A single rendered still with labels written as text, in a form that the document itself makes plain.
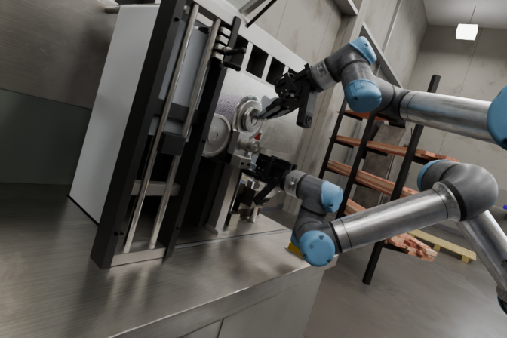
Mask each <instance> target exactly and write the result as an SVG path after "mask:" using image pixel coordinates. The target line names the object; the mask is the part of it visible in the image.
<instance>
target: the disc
mask: <svg viewBox="0 0 507 338"><path fill-rule="evenodd" d="M250 100H253V101H256V102H258V103H259V104H260V106H261V108H262V104H261V99H260V98H259V97H257V96H255V95H247V96H246V97H244V98H242V99H241V100H240V101H239V102H238V104H237V106H236V107H235V110H234V112H233V114H232V132H233V131H234V130H235V131H237V126H236V120H237V116H238V112H239V110H240V108H241V107H242V106H243V105H244V104H245V103H246V102H247V101H250ZM262 126H263V121H261V124H260V127H259V129H258V130H257V132H256V133H255V134H254V135H252V136H251V137H250V138H249V140H250V139H253V138H254V137H255V136H256V135H257V134H258V133H259V132H260V130H261V127H262Z"/></svg>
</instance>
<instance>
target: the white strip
mask: <svg viewBox="0 0 507 338"><path fill-rule="evenodd" d="M159 6H160V5H123V6H106V7H105V12H106V13H107V14H118V18H117V21H116V24H115V29H114V32H113V35H112V40H111V43H110V46H109V51H108V54H107V58H106V62H105V66H104V69H103V74H102V77H101V79H100V85H99V87H98V91H97V96H96V99H95V102H94V107H93V110H92V113H91V118H90V121H89V124H88V129H87V133H86V135H85V139H84V143H83V147H82V150H81V154H80V158H79V161H78V166H77V169H76V172H75V177H74V180H73V183H72V188H71V191H70V194H69V195H66V196H67V197H68V198H69V199H70V200H71V201H72V202H74V203H75V204H76V205H77V206H78V207H79V208H80V209H81V210H82V211H83V212H84V213H85V214H86V215H87V216H88V217H89V218H90V219H91V220H92V221H93V222H94V223H95V224H96V225H97V226H99V222H100V218H101V214H102V212H103V206H104V204H105V200H106V196H107V192H108V190H109V185H110V182H111V179H112V174H113V171H114V168H115V163H116V160H117V157H118V153H119V149H120V146H121V142H122V139H123V136H124V131H125V128H126V125H127V122H128V117H129V114H130V111H131V107H132V103H133V100H134V95H135V93H136V89H137V85H138V81H139V79H140V74H141V71H142V68H143V63H144V60H145V57H146V52H147V49H148V46H149V42H150V38H151V35H152V31H153V28H154V25H155V20H156V17H157V14H158V9H159Z"/></svg>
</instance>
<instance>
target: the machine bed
mask: <svg viewBox="0 0 507 338"><path fill-rule="evenodd" d="M71 188H72V185H55V184H34V183H0V338H165V337H166V336H170V335H172V334H174V333H177V332H179V331H181V330H184V329H186V328H188V327H191V326H193V325H195V324H198V323H201V322H203V321H206V320H207V319H209V318H212V317H215V316H217V315H220V314H222V313H224V312H227V311H229V310H231V309H234V308H236V307H238V306H241V305H243V304H245V303H249V302H250V301H252V300H255V299H257V298H260V297H263V296H265V295H266V294H269V293H271V292H274V291H276V290H279V289H281V288H283V287H286V286H288V285H290V284H293V283H295V282H298V281H300V280H303V279H304V278H308V277H309V276H312V275H314V274H317V273H319V272H322V271H324V270H326V269H329V268H331V267H333V266H335V265H336V262H337V259H338V256H339V255H338V254H336V255H334V258H333V259H332V260H331V261H330V263H328V264H327V265H326V266H321V267H317V266H312V265H310V264H308V263H307V262H306V261H305V260H304V259H302V258H300V257H298V256H297V255H295V254H294V253H291V252H290V251H288V250H286V249H285V247H288V246H289V243H290V242H291V241H290V237H291V235H292V232H282V233H278V234H272V235H263V236H258V237H253V238H244V239H239V240H234V241H225V242H220V243H215V244H206V245H201V246H195V247H187V248H181V249H175V248H174V252H173V254H172V257H169V258H164V257H159V258H155V259H150V260H142V261H137V262H132V263H125V264H120V265H115V266H110V268H109V269H100V268H99V267H98V266H97V264H96V263H95V262H94V261H93V260H92V259H91V258H90V255H91V250H92V247H93V244H94V239H95V236H96V233H97V228H98V226H97V225H96V224H95V223H94V222H93V221H92V220H91V219H90V218H89V217H88V216H87V215H86V214H85V213H84V212H83V211H82V210H81V209H80V208H79V207H78V206H77V205H76V204H75V203H74V202H72V201H71V200H70V199H69V198H68V197H67V196H66V195H69V194H70V191H71ZM159 205H160V201H159V200H158V199H157V198H155V197H153V196H152V195H145V198H144V201H143V206H142V208H141V211H140V216H139V219H138V222H137V227H136V229H135V233H134V237H133V240H132V243H133V242H140V241H149V238H150V235H151V233H152V228H153V225H154V222H155V218H156V214H157V212H158V207H159ZM255 220H256V223H255V224H253V223H249V222H248V221H247V220H239V221H238V224H237V226H227V225H226V224H224V226H223V227H225V228H226V229H228V230H229V231H230V232H229V234H228V235H216V234H214V233H213V232H212V231H210V230H208V229H206V228H205V227H204V226H197V225H195V224H194V223H192V222H191V221H189V220H188V219H186V218H185V217H183V221H182V224H181V227H180V231H179V234H178V237H177V241H176V244H182V243H188V242H194V241H204V240H210V239H215V238H225V237H231V236H236V235H246V234H253V233H258V232H268V231H274V230H279V229H288V228H287V227H285V226H283V225H281V224H279V223H277V222H275V221H274V220H271V219H269V218H268V217H265V216H264V215H262V214H259V219H255ZM289 230H290V229H289ZM291 231H292V230H291Z"/></svg>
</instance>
